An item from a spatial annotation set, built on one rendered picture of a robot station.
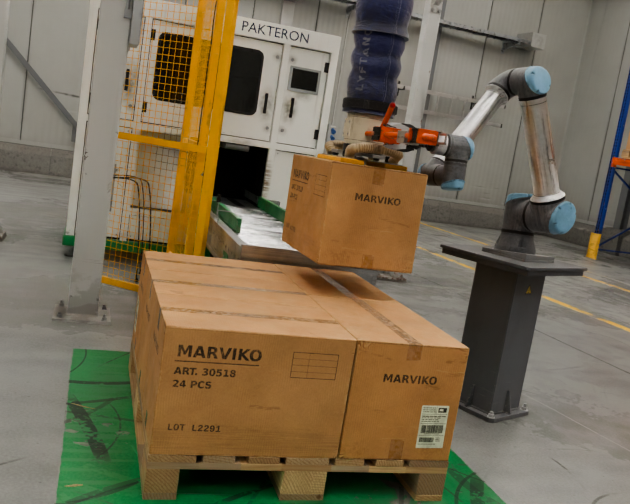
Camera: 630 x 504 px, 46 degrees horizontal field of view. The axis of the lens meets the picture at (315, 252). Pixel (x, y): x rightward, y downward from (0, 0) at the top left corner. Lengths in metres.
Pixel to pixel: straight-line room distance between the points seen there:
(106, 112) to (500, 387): 2.41
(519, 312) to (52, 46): 9.63
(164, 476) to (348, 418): 0.59
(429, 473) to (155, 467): 0.91
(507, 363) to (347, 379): 1.35
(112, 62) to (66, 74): 8.02
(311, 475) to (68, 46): 10.21
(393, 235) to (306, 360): 0.82
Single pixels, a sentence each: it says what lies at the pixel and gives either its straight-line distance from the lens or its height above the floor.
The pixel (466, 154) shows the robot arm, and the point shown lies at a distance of 3.02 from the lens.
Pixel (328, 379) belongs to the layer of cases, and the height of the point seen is 0.41.
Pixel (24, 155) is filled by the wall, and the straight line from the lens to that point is 11.94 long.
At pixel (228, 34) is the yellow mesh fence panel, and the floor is 1.62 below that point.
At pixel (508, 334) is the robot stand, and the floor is 0.41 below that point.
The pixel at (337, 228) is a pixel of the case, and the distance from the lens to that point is 2.84.
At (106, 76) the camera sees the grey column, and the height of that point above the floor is 1.29.
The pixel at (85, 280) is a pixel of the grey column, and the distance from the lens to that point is 4.15.
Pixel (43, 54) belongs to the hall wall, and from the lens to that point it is 12.06.
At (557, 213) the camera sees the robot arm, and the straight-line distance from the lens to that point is 3.36.
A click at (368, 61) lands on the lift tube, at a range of 3.07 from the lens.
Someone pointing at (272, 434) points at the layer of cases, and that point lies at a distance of 2.36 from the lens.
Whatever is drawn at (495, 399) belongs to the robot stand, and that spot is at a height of 0.09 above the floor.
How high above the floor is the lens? 1.13
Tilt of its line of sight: 8 degrees down
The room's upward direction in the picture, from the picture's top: 9 degrees clockwise
